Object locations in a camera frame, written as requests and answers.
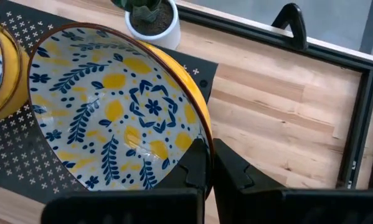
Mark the large yellow blue patterned bowl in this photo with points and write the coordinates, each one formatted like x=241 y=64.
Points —
x=8 y=77

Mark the black perforated metal stand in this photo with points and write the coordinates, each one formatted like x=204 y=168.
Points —
x=18 y=155

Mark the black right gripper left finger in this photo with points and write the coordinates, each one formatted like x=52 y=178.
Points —
x=127 y=207

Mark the small yellow blue patterned bowl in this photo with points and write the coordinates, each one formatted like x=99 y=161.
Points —
x=111 y=109

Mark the black aluminium table frame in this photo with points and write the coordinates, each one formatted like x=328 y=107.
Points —
x=359 y=130

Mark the green plant in white pot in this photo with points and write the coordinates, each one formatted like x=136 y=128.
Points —
x=164 y=37

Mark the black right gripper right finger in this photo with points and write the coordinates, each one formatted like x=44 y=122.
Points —
x=267 y=205

